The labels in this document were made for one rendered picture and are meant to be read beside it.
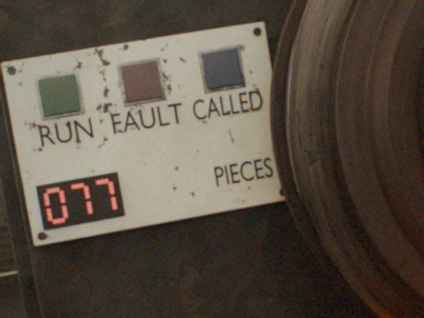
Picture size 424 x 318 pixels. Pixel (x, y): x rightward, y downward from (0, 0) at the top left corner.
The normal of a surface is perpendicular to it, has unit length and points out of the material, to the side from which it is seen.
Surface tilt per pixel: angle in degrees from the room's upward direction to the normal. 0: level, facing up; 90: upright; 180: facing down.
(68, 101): 90
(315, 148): 90
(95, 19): 90
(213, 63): 90
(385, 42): 66
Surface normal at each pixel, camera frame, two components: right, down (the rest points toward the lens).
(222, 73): 0.13, 0.05
